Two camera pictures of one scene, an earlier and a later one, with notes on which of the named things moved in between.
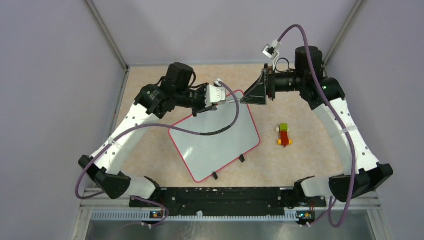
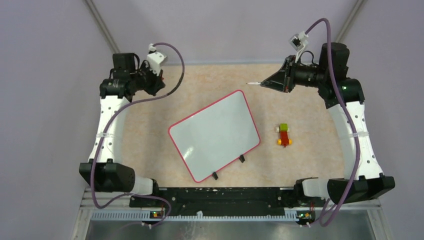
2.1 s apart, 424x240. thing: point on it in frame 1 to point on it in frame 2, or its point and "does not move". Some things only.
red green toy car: [283, 129] does not move
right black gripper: [256, 93] to [283, 80]
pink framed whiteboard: [206, 154] does not move
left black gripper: [202, 107] to [158, 83]
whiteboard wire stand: [241, 158] does not move
